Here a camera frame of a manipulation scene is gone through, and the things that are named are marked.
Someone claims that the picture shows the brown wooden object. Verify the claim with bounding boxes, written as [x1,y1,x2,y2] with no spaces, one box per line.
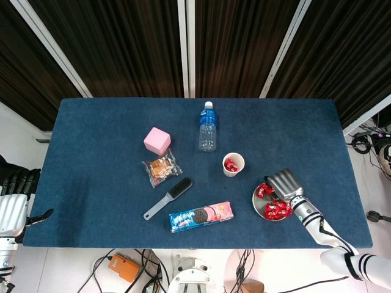
[241,280,265,293]

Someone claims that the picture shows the packaged bread bun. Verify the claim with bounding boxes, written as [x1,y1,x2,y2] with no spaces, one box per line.
[141,148,184,189]

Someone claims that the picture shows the silver metal plate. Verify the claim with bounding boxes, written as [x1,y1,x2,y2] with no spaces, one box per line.
[252,182,294,221]

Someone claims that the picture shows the pink foam cube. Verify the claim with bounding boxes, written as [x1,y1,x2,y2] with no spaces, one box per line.
[143,126,172,156]

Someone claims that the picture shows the blue Oreo cookie box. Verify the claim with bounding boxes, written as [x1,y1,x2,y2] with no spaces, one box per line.
[168,200,235,234]

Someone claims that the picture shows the grey brush black bristles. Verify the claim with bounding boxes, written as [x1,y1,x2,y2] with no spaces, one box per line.
[142,176,194,221]

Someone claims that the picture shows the white frame post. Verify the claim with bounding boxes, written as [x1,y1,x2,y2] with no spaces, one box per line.
[10,0,93,98]
[258,0,320,99]
[342,93,391,137]
[186,0,196,98]
[177,0,189,98]

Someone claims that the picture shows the white black round object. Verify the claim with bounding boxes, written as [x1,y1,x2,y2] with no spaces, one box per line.
[378,143,391,178]

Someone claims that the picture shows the black equipment box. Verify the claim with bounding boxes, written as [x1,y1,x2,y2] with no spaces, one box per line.
[371,112,391,144]

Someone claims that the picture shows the clear plastic water bottle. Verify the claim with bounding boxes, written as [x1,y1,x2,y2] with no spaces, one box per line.
[198,101,219,153]

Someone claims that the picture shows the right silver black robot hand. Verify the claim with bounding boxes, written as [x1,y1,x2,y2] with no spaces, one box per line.
[263,168,304,204]

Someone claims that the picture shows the white robot torso base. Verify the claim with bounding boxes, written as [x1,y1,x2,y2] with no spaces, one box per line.
[167,253,218,293]

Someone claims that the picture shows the black cable loop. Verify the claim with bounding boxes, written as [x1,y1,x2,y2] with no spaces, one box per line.
[76,248,123,293]

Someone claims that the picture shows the dark brown pleated curtain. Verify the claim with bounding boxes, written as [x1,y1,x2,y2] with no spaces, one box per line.
[195,0,294,98]
[268,0,391,129]
[0,0,83,132]
[29,0,184,98]

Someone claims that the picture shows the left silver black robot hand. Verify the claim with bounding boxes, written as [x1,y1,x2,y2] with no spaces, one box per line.
[0,168,54,239]

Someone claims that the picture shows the coiled black cable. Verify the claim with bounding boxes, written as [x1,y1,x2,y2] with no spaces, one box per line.
[351,134,372,154]

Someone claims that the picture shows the black cable bundle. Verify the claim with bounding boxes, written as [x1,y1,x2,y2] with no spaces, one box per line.
[134,248,170,293]
[235,248,256,293]

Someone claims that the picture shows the black stand foot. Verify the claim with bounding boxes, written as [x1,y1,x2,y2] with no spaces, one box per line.
[366,209,391,223]

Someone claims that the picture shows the orange control box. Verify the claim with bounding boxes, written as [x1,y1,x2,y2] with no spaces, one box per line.
[108,252,142,283]

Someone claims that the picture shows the blue velvet tablecloth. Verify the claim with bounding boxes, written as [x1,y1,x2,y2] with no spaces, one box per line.
[23,97,374,250]

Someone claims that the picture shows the white paper cup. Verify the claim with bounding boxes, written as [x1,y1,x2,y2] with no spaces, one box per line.
[222,152,246,178]

